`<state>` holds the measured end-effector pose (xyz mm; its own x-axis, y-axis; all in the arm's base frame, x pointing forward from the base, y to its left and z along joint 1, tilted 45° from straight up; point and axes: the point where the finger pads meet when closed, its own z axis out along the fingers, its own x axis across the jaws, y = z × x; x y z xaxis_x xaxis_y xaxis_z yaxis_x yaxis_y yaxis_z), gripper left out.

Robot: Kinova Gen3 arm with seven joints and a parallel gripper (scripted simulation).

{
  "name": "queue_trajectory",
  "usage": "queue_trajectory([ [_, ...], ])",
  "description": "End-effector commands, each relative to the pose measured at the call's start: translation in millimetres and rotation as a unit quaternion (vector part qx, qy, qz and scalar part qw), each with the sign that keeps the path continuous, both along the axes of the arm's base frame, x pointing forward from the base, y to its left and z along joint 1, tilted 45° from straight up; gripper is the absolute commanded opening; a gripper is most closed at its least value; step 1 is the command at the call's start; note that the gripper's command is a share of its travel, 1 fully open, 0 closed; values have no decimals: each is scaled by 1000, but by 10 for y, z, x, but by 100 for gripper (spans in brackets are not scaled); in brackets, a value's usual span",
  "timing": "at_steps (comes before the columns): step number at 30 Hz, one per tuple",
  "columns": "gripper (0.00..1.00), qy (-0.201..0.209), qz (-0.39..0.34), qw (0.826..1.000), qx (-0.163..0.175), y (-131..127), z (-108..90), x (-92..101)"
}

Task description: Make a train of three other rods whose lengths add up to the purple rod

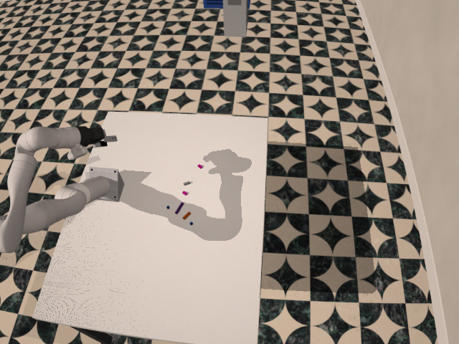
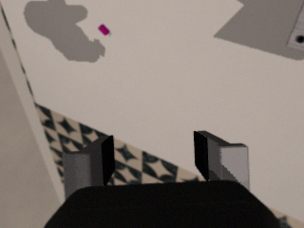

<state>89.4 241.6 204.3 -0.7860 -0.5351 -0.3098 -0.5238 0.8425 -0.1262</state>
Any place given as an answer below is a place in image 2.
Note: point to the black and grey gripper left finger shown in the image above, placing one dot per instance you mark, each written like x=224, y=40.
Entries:
x=91, y=166

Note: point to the dark magenta block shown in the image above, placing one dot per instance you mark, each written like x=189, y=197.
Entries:
x=104, y=29

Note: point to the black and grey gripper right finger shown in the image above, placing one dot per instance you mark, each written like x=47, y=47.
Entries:
x=218, y=160

